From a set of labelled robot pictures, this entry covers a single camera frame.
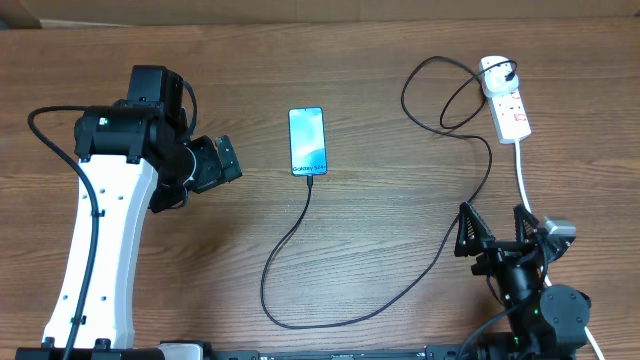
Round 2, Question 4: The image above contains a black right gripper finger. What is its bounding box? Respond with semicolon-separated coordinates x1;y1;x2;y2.
454;202;495;257
513;204;539;243

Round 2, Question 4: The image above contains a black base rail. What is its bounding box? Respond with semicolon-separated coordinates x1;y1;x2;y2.
119;343;566;360

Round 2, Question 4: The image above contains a white power strip cord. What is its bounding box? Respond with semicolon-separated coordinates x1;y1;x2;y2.
513;140;607;360

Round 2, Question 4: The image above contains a black USB charging cable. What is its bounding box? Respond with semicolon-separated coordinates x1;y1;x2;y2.
259;55;519;331

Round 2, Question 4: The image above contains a white power extension strip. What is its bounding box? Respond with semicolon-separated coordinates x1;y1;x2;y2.
489;90;532;144

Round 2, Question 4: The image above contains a Galaxy smartphone blue screen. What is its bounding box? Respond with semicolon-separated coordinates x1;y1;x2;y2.
288;107;328;176

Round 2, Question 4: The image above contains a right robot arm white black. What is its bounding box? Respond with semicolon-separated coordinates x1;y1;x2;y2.
454;202;591;359

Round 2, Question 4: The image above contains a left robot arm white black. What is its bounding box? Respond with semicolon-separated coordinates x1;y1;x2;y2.
15;65;242;360

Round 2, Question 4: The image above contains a white charger plug adapter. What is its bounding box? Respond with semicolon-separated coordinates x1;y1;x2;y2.
479;55;519;98

